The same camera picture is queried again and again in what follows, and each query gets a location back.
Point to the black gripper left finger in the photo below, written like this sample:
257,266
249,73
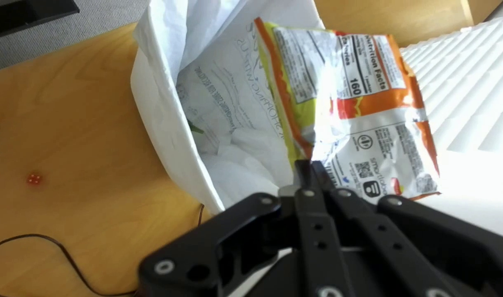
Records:
234,237

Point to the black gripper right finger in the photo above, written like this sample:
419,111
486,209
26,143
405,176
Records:
425,242

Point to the snack packet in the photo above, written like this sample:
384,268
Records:
366,110

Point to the metal robot base stand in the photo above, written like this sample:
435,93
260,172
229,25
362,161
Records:
24,14

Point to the white lined trash bin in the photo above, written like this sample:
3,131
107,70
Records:
161,121

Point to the white window blinds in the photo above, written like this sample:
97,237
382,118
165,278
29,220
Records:
470,93

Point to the light wooden dresser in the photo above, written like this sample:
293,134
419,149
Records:
85,138

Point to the small red die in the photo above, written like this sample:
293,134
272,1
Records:
33,179

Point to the small wooden cabinet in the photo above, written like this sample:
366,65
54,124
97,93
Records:
404,19

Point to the white window frame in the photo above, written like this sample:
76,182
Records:
481,187

